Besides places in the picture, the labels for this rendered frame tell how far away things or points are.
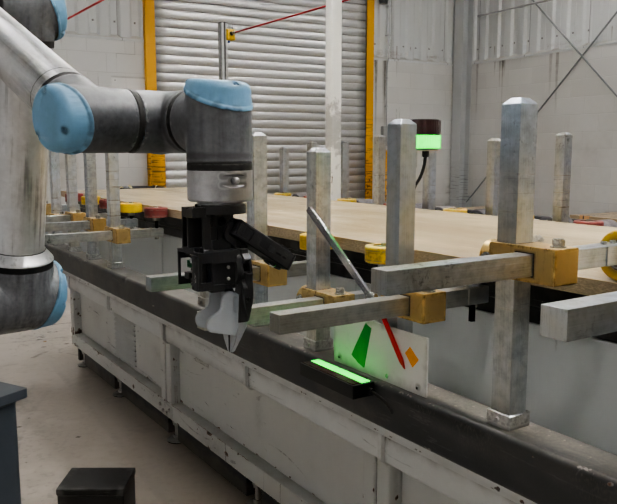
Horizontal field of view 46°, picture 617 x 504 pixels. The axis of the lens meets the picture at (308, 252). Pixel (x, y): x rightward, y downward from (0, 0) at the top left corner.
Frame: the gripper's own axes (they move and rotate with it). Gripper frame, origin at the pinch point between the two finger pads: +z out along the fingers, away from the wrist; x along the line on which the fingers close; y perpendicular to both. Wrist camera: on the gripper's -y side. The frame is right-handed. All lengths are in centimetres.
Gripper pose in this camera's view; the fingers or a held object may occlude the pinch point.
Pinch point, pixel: (235, 342)
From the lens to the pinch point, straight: 107.0
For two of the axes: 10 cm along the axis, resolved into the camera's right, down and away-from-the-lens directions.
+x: 5.5, 1.1, -8.3
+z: 0.0, 9.9, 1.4
